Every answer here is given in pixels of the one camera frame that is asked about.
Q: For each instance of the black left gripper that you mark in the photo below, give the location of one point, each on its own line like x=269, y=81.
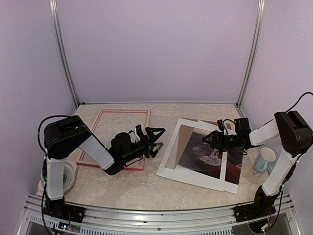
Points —
x=149, y=144

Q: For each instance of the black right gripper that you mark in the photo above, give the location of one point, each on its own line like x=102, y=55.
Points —
x=215, y=134

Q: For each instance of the clear acrylic glass sheet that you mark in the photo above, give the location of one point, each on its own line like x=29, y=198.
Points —
x=183, y=175

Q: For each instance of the dark landscape photo print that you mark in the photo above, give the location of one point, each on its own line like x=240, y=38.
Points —
x=202, y=158

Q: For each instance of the pink wooden picture frame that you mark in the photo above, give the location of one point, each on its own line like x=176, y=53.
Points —
x=108, y=123

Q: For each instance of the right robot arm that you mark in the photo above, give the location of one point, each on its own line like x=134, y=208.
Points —
x=296, y=138

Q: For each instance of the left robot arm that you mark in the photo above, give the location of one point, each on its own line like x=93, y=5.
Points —
x=69, y=133

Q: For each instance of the white photo mat board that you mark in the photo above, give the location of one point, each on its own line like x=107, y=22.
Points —
x=188, y=159

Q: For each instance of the brown cardboard backing board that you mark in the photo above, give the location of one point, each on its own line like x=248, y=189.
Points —
x=184, y=134

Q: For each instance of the light blue ceramic mug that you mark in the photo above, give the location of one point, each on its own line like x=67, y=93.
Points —
x=263, y=159

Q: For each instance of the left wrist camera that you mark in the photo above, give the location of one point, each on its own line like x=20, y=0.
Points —
x=138, y=133

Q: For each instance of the aluminium front rail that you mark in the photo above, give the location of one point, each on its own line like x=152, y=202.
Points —
x=107, y=221

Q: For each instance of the left aluminium corner post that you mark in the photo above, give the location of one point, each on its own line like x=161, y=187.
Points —
x=62, y=52

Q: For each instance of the aluminium corner post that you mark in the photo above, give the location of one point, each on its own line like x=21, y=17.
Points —
x=252, y=52
x=62, y=52

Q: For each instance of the right aluminium corner post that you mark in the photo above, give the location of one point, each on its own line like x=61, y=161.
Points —
x=252, y=52

